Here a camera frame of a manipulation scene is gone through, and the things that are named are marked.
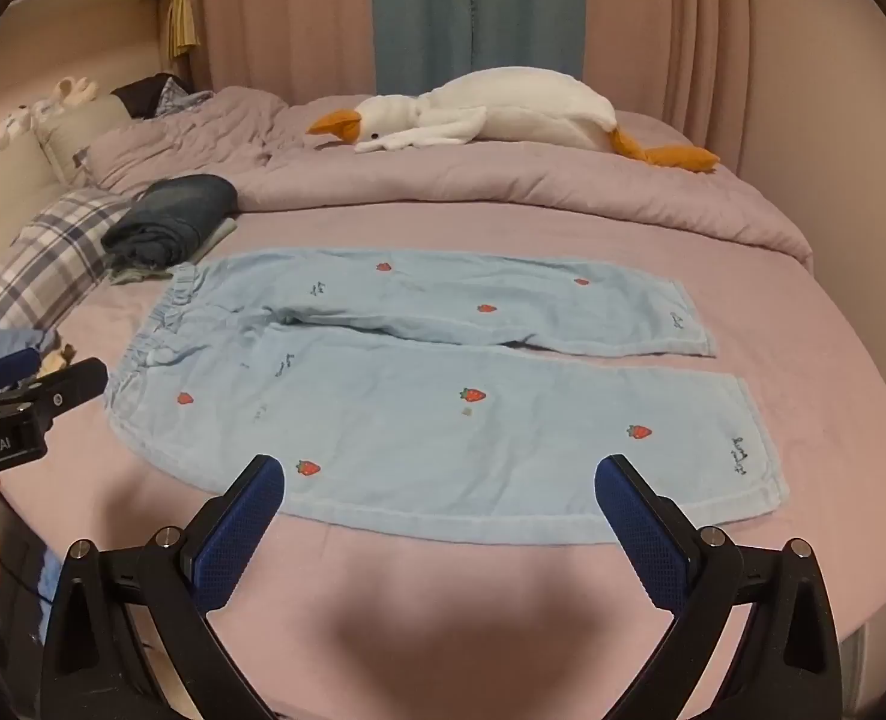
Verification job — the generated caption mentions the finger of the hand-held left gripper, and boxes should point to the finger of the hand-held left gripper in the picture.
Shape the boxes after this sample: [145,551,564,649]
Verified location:
[0,349,43,397]
[15,358,109,428]

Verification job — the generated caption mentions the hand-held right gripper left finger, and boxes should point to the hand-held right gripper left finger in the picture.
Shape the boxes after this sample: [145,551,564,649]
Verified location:
[40,454,288,720]

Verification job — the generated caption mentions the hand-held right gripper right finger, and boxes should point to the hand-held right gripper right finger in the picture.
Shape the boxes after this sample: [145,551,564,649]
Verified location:
[594,454,843,720]

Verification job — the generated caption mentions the light blue strawberry pants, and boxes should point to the light blue strawberry pants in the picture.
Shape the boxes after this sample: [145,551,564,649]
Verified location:
[104,246,791,547]

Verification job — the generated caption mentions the crumpled blue cloth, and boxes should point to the crumpled blue cloth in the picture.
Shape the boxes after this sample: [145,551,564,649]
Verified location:
[0,326,61,372]

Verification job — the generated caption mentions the plaid pillow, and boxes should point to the plaid pillow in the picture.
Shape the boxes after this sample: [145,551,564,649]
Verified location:
[0,189,144,350]

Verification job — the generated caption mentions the grey plush toy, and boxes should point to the grey plush toy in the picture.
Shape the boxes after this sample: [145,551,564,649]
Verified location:
[101,174,240,269]

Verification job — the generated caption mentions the bed with pink sheet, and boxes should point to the bed with pink sheet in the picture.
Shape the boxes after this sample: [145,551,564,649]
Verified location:
[0,109,886,698]

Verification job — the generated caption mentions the white bunny plush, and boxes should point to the white bunny plush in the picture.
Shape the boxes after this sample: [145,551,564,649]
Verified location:
[53,77,100,107]
[0,101,54,151]

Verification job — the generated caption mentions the grey pillow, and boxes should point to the grey pillow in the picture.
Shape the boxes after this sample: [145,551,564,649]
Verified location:
[34,94,133,185]

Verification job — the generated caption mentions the dark garment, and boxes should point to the dark garment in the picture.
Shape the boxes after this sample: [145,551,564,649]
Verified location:
[110,73,189,121]

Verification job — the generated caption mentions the blue checked shirt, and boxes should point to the blue checked shirt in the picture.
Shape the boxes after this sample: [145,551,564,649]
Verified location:
[154,82,216,118]

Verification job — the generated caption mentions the mauve quilt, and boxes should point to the mauve quilt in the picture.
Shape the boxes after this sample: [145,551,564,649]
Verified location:
[83,86,815,271]

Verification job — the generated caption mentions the yellow cloth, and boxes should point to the yellow cloth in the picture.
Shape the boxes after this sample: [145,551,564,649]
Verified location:
[159,0,202,59]

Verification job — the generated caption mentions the pink curtain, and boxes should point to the pink curtain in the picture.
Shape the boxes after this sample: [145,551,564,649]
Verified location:
[584,0,755,132]
[188,0,378,102]

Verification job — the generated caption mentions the white goose plush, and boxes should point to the white goose plush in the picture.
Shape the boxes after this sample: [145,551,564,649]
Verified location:
[306,67,722,175]

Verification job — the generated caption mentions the teal curtain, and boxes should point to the teal curtain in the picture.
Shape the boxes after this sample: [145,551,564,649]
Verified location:
[368,0,588,95]

